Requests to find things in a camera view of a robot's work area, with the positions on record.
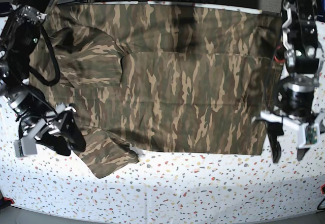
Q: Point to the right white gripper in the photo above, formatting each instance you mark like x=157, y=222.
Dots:
x=50, y=128

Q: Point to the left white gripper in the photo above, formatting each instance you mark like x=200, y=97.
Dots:
x=275, y=129

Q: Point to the camouflage T-shirt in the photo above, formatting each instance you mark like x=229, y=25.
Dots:
x=162, y=78

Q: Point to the red clamp corner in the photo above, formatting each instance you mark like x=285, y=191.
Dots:
x=323, y=189
x=8, y=201

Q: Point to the terrazzo pattern table cloth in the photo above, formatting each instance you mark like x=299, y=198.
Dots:
x=164, y=187

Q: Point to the red clamp right corner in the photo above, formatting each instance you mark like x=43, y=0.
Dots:
x=323, y=189

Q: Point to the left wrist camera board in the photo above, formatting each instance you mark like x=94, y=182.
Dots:
x=308, y=135

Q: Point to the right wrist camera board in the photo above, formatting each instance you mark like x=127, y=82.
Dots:
x=25, y=147

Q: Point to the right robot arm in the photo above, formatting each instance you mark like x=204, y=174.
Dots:
x=19, y=37

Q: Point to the red clamp left corner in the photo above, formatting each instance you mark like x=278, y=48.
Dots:
x=8, y=201

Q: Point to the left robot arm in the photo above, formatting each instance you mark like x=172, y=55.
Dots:
x=300, y=56

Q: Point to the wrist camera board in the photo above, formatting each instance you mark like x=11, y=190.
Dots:
x=25, y=147
x=308, y=135

